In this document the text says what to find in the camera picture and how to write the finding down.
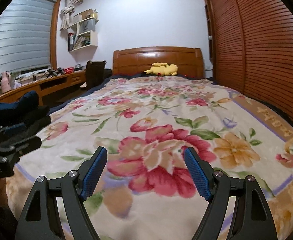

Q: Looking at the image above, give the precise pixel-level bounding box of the blue suit jacket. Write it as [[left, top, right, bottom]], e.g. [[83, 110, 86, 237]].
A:
[[0, 91, 40, 128]]

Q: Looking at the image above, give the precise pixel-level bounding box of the dark brown chair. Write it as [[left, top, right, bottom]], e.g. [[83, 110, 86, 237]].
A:
[[80, 60, 105, 90]]

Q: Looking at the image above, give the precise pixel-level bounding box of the black gadget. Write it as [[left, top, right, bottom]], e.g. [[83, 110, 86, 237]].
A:
[[45, 67, 64, 78]]

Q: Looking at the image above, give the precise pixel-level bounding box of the tied beige curtain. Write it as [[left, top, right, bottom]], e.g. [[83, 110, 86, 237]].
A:
[[60, 0, 83, 30]]

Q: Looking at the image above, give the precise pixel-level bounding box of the row of books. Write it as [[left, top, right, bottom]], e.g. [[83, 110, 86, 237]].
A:
[[74, 36, 90, 49]]

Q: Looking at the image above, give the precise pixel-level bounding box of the pink bottle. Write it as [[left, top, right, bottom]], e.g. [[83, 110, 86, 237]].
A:
[[1, 71, 12, 92]]

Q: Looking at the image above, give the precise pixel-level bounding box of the floral blanket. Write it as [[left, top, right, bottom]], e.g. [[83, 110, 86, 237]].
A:
[[5, 76, 293, 240]]

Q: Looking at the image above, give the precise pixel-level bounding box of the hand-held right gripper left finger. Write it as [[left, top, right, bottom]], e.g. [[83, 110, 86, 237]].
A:
[[14, 146, 108, 240]]

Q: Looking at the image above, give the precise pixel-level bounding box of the grey paper bag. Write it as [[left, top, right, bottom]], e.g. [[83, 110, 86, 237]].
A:
[[79, 20, 95, 34]]

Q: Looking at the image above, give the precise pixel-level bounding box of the white wall shelf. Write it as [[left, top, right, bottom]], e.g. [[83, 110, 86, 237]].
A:
[[68, 9, 98, 52]]

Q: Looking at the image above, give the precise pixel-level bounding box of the black clothes pile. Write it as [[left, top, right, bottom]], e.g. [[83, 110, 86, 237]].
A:
[[0, 105, 51, 147]]

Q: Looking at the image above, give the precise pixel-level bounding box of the wooden window frame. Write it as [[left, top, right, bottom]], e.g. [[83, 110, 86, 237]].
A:
[[24, 0, 62, 70]]

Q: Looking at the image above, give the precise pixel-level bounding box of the yellow plush toy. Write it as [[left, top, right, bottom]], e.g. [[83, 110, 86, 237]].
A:
[[144, 62, 179, 77]]

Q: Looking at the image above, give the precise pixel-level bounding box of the wooden desk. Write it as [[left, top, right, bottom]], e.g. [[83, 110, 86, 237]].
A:
[[0, 70, 87, 105]]

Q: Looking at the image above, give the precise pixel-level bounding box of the cardboard box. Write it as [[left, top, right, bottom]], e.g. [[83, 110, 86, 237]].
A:
[[74, 10, 92, 23]]

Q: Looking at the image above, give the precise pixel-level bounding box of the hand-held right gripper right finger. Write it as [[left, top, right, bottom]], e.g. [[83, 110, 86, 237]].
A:
[[184, 147, 273, 240]]

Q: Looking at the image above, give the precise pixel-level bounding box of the wooden bed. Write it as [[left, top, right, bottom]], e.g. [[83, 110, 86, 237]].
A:
[[112, 46, 204, 78]]

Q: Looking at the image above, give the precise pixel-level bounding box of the wooden louvred wardrobe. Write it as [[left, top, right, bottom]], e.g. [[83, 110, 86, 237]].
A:
[[201, 0, 293, 133]]

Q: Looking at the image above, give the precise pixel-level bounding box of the grey window blind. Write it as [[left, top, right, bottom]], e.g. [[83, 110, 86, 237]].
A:
[[0, 0, 55, 80]]

